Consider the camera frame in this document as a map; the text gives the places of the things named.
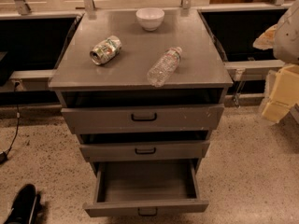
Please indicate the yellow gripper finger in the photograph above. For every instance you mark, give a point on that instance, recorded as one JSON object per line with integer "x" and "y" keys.
{"x": 281, "y": 93}
{"x": 266, "y": 39}

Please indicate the clear plastic water bottle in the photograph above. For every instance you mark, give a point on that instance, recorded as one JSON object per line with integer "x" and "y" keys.
{"x": 164, "y": 67}

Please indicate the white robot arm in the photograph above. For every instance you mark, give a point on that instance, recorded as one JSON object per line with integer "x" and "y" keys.
{"x": 283, "y": 39}

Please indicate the grey top drawer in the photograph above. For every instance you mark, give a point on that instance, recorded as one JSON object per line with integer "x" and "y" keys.
{"x": 143, "y": 119}

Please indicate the grey drawer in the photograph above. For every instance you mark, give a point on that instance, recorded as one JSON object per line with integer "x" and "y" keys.
{"x": 143, "y": 119}
{"x": 145, "y": 151}
{"x": 145, "y": 189}

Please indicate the grey middle drawer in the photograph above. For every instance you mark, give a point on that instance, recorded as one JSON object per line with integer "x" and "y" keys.
{"x": 145, "y": 151}

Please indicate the grey drawer cabinet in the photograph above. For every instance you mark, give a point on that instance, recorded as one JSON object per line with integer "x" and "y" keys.
{"x": 200, "y": 79}

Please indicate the grey bottom drawer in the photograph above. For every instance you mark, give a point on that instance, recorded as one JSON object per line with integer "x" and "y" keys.
{"x": 145, "y": 189}

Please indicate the white bowl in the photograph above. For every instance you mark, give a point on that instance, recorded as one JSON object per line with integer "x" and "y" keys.
{"x": 150, "y": 18}

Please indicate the crushed green soda can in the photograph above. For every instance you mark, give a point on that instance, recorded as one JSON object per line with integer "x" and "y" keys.
{"x": 106, "y": 50}

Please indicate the black shoe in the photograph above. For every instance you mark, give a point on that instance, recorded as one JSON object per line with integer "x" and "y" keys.
{"x": 25, "y": 207}

